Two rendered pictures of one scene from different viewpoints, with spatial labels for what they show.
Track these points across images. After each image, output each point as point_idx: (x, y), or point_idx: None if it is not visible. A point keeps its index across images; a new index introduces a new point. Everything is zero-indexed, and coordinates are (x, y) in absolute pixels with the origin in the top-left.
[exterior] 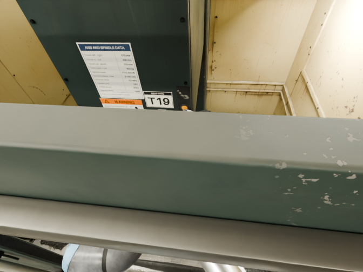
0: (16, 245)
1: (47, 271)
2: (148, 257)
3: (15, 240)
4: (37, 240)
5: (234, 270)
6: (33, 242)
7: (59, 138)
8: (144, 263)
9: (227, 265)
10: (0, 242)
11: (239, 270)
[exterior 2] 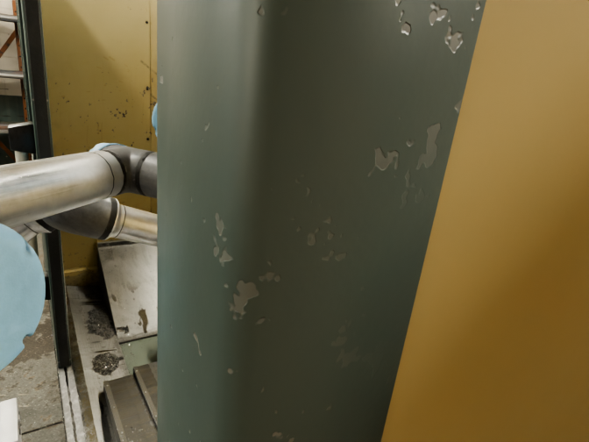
0: (44, 145)
1: (38, 251)
2: (122, 428)
3: (47, 140)
4: (90, 307)
5: (61, 165)
6: (88, 304)
7: None
8: (112, 441)
9: (67, 160)
10: (39, 120)
11: (65, 174)
